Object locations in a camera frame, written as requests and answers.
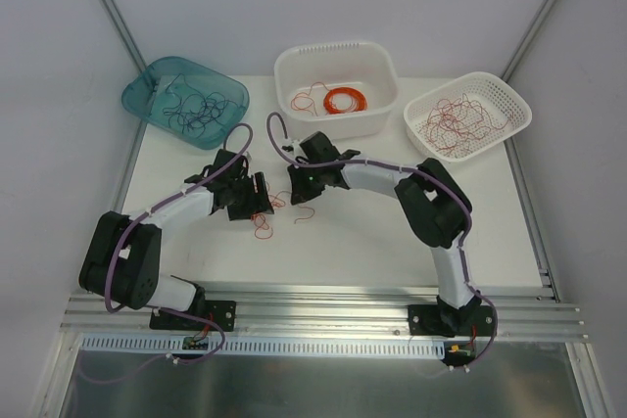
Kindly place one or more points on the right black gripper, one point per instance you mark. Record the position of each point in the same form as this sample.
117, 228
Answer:
301, 185

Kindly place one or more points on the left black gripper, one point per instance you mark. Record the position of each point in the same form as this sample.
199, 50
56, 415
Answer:
248, 200

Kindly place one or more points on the ball of wires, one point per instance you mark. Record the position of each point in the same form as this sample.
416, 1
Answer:
263, 229

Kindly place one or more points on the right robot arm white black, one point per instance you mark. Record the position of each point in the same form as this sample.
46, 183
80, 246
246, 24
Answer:
438, 214

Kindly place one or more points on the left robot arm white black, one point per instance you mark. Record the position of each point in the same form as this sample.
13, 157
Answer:
123, 261

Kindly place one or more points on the white solid plastic tub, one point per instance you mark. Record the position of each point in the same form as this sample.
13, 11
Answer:
344, 90

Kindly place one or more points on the teal transparent plastic bin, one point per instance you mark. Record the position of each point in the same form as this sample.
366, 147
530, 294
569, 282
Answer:
195, 104

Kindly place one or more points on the white perforated plastic basket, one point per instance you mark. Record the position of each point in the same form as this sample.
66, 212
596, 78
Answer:
465, 117

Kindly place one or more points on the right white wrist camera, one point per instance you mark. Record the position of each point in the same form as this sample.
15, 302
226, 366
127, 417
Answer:
292, 147

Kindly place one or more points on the white slotted cable duct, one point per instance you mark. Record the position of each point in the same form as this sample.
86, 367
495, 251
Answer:
306, 347

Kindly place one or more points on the aluminium mounting rail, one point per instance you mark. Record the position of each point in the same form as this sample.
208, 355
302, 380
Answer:
270, 310

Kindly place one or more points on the left aluminium frame post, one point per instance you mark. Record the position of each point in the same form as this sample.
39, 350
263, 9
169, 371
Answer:
83, 176

